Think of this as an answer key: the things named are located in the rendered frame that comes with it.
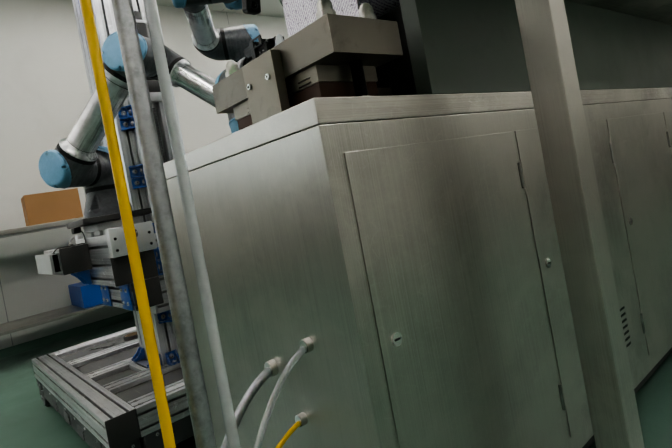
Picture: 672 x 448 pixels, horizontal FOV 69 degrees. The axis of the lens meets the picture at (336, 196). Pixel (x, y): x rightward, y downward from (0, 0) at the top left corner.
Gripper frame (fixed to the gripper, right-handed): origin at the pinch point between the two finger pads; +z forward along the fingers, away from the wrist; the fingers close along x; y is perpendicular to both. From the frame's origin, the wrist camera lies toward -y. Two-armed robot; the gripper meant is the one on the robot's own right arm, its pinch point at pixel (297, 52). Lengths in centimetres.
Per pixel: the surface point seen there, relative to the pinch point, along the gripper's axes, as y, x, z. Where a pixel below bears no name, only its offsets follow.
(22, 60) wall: 115, 9, -357
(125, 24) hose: -15, -55, 46
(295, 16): 7.6, -0.2, 1.9
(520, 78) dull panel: -16, 34, 34
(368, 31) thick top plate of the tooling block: -8.3, -11.6, 33.5
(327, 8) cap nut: -3.9, -17.0, 30.8
